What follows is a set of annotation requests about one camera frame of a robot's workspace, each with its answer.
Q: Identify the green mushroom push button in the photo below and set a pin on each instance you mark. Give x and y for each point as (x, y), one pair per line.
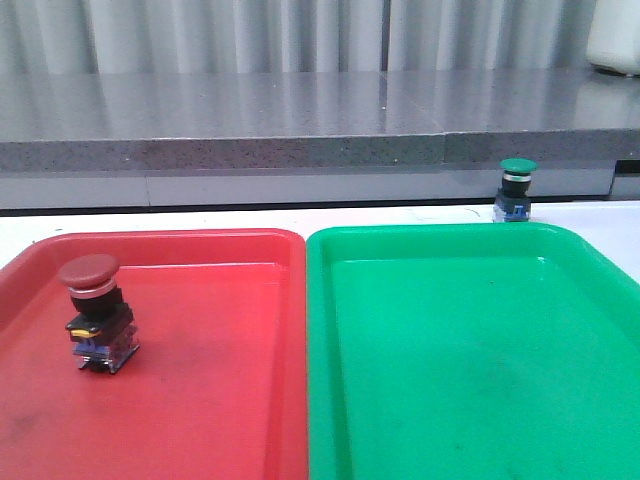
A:
(512, 203)

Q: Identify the red mushroom push button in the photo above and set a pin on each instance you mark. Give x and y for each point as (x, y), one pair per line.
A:
(103, 332)

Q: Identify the green plastic tray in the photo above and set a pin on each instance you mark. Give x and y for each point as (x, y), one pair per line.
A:
(474, 351)

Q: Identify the red plastic tray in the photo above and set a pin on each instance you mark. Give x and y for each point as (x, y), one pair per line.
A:
(217, 389)

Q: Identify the grey stone counter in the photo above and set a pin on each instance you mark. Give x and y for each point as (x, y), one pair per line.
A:
(173, 141)

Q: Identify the white rice cooker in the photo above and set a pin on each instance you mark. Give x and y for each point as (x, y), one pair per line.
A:
(613, 40)

